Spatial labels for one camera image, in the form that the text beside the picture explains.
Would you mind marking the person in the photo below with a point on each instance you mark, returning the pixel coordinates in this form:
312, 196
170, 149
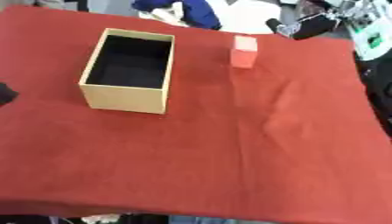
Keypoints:
196, 13

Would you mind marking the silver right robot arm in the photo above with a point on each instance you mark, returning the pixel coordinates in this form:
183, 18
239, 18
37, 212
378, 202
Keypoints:
372, 38

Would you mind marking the red rectangular block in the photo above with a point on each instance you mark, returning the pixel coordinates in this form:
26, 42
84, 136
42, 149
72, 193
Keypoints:
244, 57

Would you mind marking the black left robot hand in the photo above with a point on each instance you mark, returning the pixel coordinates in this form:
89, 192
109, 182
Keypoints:
6, 94

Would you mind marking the tan cardboard box black inside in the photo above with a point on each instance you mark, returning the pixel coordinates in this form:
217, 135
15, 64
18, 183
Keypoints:
125, 97

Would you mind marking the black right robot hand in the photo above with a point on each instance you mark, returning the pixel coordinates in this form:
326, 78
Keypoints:
316, 26

